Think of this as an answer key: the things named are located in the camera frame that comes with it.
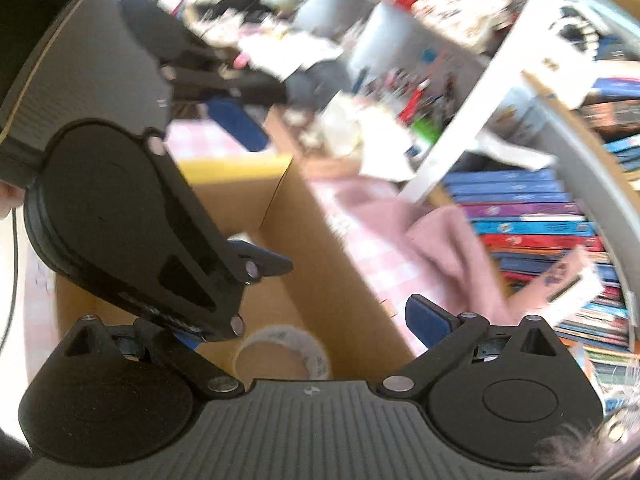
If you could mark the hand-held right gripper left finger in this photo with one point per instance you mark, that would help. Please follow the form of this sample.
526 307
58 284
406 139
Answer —
170 355

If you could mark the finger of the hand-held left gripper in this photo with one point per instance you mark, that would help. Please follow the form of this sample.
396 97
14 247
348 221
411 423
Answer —
260 262
235 120

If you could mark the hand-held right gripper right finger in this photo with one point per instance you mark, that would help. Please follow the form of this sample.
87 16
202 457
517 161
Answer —
430 320

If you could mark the cardboard box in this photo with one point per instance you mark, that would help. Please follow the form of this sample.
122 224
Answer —
310 260

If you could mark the pink and purple cloth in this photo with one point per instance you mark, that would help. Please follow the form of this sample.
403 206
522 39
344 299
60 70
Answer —
440 245

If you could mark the white cloth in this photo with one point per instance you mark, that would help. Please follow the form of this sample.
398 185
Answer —
290 52

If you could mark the white tape roll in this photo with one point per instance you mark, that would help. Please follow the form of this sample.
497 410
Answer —
300 342

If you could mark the grey cloth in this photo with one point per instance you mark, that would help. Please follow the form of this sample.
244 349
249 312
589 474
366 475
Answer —
320 85

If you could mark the black cloth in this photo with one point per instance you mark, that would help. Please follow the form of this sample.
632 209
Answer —
235 7

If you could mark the cream paper bag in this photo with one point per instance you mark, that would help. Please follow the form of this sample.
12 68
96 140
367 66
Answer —
360 130

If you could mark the pink handheld device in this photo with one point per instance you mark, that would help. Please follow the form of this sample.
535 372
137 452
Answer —
560 275

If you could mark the row of colourful books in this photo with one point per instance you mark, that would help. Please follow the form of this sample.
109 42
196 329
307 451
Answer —
525 210

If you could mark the white desk cubby shelf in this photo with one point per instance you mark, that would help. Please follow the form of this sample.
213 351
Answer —
380 25

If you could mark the green pen holder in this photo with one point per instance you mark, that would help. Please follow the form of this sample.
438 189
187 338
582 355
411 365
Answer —
427 130

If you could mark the grey fluffy fur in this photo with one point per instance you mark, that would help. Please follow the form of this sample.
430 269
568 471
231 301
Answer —
580 447

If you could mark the blue sticky note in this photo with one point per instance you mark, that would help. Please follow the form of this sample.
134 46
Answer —
430 55

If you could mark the white bookshelf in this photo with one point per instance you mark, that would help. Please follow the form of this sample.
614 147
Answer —
500 70

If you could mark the row of dark-spined books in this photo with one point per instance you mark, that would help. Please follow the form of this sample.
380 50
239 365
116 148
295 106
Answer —
615 110

